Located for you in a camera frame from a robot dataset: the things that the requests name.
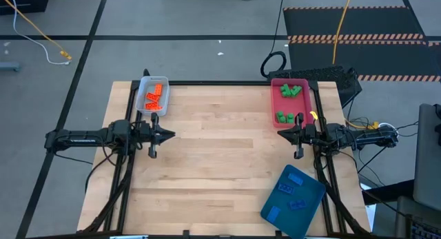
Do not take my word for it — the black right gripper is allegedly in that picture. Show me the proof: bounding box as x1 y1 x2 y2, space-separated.
277 113 318 160

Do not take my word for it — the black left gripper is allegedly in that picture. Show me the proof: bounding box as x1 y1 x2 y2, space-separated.
137 113 176 159

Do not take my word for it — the pink translucent plastic bin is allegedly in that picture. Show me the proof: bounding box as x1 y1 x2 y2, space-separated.
270 77 314 129

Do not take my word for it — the grey translucent plastic bin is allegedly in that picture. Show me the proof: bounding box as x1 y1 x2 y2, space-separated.
135 75 170 116

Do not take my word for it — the blue plastic tray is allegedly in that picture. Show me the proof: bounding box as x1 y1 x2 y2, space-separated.
260 163 327 239

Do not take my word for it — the black hazard-striped floor mat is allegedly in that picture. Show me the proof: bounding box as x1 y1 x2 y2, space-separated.
287 40 441 83
282 6 425 41

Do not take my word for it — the black desk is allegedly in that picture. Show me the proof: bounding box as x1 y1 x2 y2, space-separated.
361 178 416 206

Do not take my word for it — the grey laptop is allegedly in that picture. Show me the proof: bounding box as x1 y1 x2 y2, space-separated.
412 103 441 213

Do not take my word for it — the black keyboard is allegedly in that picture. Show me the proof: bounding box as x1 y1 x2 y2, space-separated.
409 220 441 239

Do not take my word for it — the grey metal foot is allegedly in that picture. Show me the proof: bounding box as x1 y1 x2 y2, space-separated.
0 61 22 73

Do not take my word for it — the black box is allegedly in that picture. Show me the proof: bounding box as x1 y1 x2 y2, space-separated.
0 0 50 16

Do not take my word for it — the black base cable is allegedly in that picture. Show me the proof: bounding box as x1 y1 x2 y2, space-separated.
84 149 116 196

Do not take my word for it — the long black hanging cable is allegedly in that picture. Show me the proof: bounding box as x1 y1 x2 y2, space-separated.
260 0 288 79

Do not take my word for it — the long yellow hanging cable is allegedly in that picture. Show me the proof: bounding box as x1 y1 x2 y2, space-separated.
332 0 355 65

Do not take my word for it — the yellow cable with plug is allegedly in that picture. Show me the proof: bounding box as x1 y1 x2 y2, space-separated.
0 0 73 61

